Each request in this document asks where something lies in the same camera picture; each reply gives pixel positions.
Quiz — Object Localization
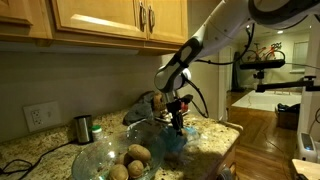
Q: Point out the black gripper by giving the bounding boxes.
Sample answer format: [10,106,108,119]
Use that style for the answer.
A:
[165,99,185,132]

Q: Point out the blue and clear potato bag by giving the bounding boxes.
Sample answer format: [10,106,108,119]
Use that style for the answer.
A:
[126,118,209,164]

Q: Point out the black bag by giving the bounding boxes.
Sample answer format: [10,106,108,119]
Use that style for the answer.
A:
[276,102,302,116]

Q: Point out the red apple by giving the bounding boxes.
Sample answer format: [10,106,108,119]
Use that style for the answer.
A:
[180,101,190,113]

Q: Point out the brown stuffed toy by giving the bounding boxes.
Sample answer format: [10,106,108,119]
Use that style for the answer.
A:
[152,91,168,113]

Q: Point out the wooden base cabinet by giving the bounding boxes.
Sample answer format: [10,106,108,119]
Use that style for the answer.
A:
[204,122,244,180]

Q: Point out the small green-lidded jar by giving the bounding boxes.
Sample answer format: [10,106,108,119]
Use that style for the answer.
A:
[91,124,104,143]

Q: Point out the clear glass bowl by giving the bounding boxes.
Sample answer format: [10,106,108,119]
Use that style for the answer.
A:
[71,130,167,180]

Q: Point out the stainless steel canister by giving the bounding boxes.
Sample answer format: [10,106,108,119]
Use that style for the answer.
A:
[73,114,95,145]

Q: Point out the red bicycle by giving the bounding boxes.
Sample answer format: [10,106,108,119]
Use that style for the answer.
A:
[240,42,287,64]

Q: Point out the white small appliance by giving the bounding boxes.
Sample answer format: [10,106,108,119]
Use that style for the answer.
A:
[297,132,320,164]

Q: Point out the light wooden board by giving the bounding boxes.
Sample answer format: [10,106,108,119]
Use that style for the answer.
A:
[291,158,320,180]

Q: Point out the window with white blinds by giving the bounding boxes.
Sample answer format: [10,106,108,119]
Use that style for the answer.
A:
[292,41,310,74]

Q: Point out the black wrist-mounted camera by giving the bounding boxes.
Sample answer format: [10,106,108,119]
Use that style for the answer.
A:
[179,93,194,105]

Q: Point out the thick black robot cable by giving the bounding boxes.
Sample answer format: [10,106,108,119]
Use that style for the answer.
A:
[181,23,257,119]

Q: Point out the black stereo camera bar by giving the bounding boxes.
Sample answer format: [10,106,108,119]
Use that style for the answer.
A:
[239,58,287,71]

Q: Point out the dark metal cabinet handle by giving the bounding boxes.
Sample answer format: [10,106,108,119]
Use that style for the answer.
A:
[147,5,156,34]
[138,1,148,33]

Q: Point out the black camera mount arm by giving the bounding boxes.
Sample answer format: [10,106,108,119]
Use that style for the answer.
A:
[252,69,320,94]

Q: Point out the thin black power cord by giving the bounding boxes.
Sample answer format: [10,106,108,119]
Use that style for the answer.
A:
[0,139,79,177]

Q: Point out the wooden wall cabinet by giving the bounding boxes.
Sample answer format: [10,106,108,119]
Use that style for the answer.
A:
[0,0,189,57]

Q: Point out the white wall outlet plate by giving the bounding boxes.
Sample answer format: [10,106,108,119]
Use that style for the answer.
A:
[23,101,63,133]

